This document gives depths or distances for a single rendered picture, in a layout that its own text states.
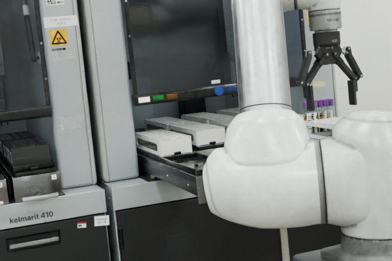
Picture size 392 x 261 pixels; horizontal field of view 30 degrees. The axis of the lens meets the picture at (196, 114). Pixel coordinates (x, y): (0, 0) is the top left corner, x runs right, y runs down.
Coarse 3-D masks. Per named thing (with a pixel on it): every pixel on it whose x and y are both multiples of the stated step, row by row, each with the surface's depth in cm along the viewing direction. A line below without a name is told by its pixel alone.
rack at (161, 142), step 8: (136, 136) 238; (144, 136) 229; (152, 136) 225; (160, 136) 224; (168, 136) 221; (176, 136) 220; (184, 136) 216; (136, 144) 239; (144, 144) 237; (152, 144) 234; (160, 144) 213; (168, 144) 214; (176, 144) 215; (184, 144) 216; (152, 152) 222; (160, 152) 214; (168, 152) 214; (184, 152) 216
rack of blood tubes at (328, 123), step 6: (306, 120) 212; (312, 120) 211; (318, 120) 209; (324, 120) 208; (330, 120) 206; (336, 120) 205; (318, 126) 204; (324, 126) 200; (330, 126) 198; (312, 132) 213; (318, 132) 211; (324, 132) 210; (330, 132) 209; (318, 138) 204; (324, 138) 201
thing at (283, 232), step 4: (280, 228) 221; (284, 228) 221; (280, 232) 221; (284, 232) 221; (280, 236) 221; (284, 236) 221; (280, 240) 222; (284, 240) 222; (280, 244) 222; (284, 244) 222; (280, 248) 222; (284, 248) 222; (288, 248) 222; (280, 252) 223; (284, 252) 222; (288, 252) 222; (280, 256) 223; (284, 256) 222; (288, 256) 222; (280, 260) 223; (284, 260) 222; (288, 260) 222
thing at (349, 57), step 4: (348, 48) 205; (348, 52) 205; (344, 56) 207; (348, 56) 205; (352, 56) 205; (348, 60) 206; (352, 60) 205; (352, 64) 206; (356, 64) 206; (352, 68) 207; (356, 68) 206; (356, 72) 208; (360, 72) 206; (360, 76) 206
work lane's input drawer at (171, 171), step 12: (144, 156) 226; (156, 156) 215; (168, 156) 213; (180, 156) 214; (192, 156) 215; (204, 156) 208; (144, 168) 226; (156, 168) 213; (168, 168) 202; (180, 168) 195; (192, 168) 186; (168, 180) 203; (180, 180) 192; (192, 180) 183; (192, 192) 184; (204, 192) 181
